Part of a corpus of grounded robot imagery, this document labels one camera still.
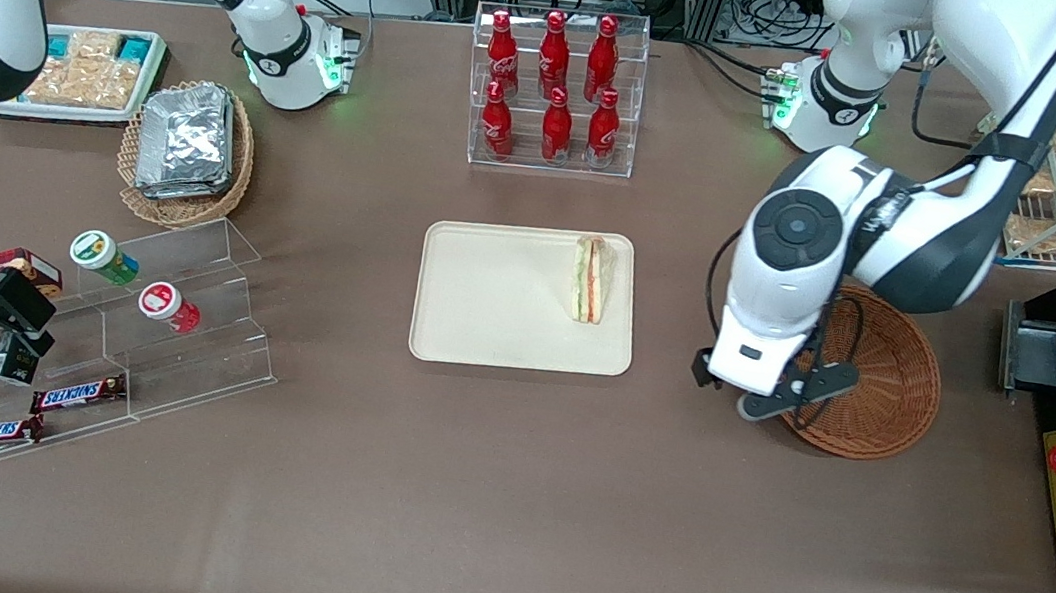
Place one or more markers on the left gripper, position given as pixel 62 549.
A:
pixel 699 370

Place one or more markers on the triangle sandwich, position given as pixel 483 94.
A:
pixel 593 279

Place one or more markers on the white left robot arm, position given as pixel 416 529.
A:
pixel 1001 52

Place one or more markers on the brown round wicker basket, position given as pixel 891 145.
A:
pixel 889 391

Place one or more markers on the white snack tray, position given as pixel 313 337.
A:
pixel 57 114

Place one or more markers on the light oval wicker basket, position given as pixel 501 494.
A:
pixel 181 212

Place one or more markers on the beige plastic tray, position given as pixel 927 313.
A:
pixel 498 298

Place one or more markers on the dark red chocolate box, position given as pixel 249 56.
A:
pixel 28 263

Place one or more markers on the small black box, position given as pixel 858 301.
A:
pixel 12 364

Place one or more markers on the green can white lid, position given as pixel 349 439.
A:
pixel 100 254

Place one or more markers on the red can white lid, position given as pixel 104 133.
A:
pixel 164 304

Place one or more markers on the clear acrylic stepped stand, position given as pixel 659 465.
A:
pixel 198 357

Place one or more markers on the silver foil packet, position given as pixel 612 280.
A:
pixel 187 134
pixel 188 192

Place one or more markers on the beige cracker packet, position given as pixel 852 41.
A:
pixel 95 47
pixel 80 85

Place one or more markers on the teal snack packet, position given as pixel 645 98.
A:
pixel 133 47
pixel 59 46

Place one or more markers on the red cola bottle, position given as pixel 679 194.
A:
pixel 557 129
pixel 553 58
pixel 602 62
pixel 502 57
pixel 497 123
pixel 603 129

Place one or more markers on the clear acrylic bottle rack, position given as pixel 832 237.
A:
pixel 556 154

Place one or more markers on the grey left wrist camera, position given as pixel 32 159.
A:
pixel 792 400

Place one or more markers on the grey metal bracket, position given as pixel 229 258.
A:
pixel 1035 349

